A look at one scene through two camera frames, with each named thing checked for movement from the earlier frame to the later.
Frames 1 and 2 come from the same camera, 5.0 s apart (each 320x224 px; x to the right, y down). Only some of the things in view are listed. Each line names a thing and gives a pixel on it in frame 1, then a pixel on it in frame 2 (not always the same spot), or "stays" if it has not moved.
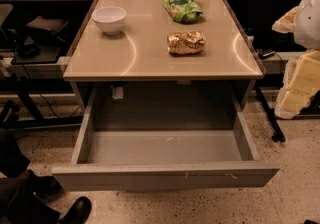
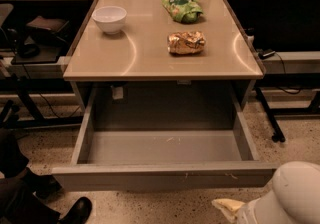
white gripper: x=308 y=23 → x=246 y=217
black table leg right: x=278 y=134 stays
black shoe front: x=78 y=212 stays
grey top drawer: x=166 y=138 stays
